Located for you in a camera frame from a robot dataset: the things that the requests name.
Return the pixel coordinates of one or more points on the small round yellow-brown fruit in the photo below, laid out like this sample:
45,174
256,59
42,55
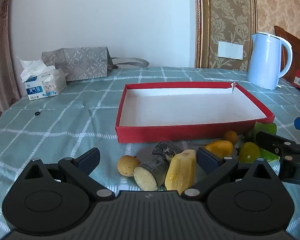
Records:
126,165

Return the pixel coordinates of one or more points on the beige embroidered curtain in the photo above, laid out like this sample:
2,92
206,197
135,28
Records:
0,50

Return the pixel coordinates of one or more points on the small orange fruit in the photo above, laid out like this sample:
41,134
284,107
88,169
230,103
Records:
230,136

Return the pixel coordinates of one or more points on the tissue pack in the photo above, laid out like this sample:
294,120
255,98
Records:
43,82

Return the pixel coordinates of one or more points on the white wall switch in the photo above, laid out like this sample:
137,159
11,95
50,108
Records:
230,50

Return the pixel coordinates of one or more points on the grey patterned gift bag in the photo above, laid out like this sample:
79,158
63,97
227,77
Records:
82,63

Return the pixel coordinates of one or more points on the gold wall moulding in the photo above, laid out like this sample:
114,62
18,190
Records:
202,22

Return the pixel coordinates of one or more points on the blue electric kettle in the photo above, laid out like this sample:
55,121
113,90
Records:
263,60

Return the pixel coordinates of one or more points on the green cucumber piece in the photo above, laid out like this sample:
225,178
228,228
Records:
266,128
270,155

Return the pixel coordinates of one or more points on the dark sugarcane piece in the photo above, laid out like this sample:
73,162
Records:
153,168

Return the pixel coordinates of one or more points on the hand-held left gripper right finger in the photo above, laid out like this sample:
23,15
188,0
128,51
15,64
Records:
206,160

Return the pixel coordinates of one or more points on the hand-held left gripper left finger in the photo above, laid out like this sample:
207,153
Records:
91,158

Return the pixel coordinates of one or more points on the yellow mango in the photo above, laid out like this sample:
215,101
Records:
221,147

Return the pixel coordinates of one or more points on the peeled yellow fruit chunk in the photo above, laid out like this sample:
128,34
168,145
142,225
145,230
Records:
181,171

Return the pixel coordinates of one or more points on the green checked tablecloth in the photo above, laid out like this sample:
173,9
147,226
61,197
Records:
65,130

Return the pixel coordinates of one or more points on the shallow red cardboard box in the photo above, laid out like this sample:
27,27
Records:
190,108

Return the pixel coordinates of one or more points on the round green fruit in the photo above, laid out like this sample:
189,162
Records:
248,152

